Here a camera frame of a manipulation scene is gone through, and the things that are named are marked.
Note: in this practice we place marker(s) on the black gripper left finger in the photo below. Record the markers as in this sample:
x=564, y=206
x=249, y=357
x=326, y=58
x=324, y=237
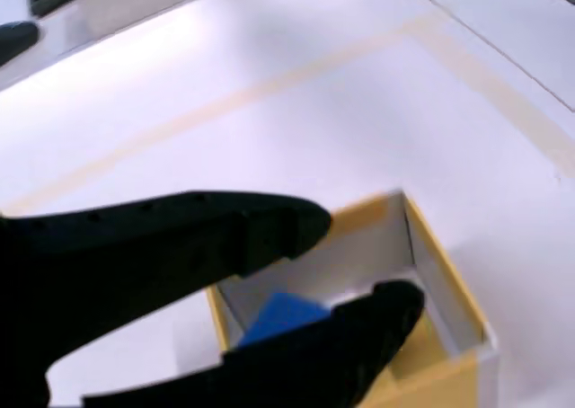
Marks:
x=135, y=255

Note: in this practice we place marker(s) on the beige masking tape strip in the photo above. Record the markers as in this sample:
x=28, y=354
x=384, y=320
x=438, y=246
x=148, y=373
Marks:
x=251, y=92
x=494, y=84

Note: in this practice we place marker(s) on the yellow cardboard box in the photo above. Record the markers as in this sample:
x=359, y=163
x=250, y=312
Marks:
x=431, y=385

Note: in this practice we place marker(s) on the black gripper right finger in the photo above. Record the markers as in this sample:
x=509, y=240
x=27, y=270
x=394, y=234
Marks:
x=314, y=367

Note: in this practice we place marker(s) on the blue cube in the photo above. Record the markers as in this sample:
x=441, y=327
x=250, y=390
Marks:
x=287, y=311

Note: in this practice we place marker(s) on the black rounded object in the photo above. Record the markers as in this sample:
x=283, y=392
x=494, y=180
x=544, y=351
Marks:
x=15, y=39

